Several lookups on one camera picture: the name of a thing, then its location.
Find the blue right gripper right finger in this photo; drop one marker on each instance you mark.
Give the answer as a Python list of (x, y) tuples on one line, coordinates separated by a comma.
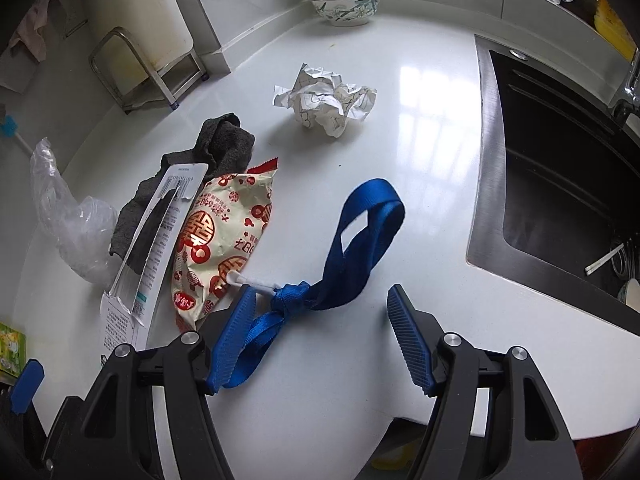
[(412, 344)]

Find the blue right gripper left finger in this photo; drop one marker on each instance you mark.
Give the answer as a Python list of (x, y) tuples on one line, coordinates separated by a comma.
[(226, 333)]

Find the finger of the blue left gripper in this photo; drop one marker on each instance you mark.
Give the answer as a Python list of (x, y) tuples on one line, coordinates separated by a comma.
[(26, 386)]

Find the white LOVE toothbrush package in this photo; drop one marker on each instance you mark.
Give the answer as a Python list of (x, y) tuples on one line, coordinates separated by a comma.
[(127, 308)]

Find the dark grey cloth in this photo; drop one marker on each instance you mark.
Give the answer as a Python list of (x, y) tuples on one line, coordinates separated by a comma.
[(223, 145)]

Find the white paper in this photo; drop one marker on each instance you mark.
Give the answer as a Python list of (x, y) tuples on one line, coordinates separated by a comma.
[(321, 98)]

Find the black kitchen sink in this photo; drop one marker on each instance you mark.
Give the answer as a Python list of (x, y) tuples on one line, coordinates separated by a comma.
[(557, 202)]

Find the yellow green drink mix pouch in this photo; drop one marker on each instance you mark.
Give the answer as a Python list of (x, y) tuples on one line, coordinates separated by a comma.
[(12, 352)]

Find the red white snack bag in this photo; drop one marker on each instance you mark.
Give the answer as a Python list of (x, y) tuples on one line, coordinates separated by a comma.
[(222, 230)]

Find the clear crumpled plastic bag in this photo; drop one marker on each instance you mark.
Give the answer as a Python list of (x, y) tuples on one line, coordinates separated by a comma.
[(81, 230)]

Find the blue white bottle brush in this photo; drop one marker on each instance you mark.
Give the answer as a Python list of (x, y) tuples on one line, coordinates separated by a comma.
[(8, 128)]

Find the metal cutting board rack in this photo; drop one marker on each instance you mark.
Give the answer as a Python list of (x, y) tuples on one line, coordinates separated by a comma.
[(159, 86)]

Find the chrome sink faucet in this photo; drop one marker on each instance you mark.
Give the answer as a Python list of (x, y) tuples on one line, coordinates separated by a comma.
[(626, 99)]

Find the pink hanging rag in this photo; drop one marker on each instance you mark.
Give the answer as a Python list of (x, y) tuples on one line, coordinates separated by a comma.
[(28, 32)]

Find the white patterned ceramic bowl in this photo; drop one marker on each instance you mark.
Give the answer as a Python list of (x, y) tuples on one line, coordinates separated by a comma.
[(346, 13)]

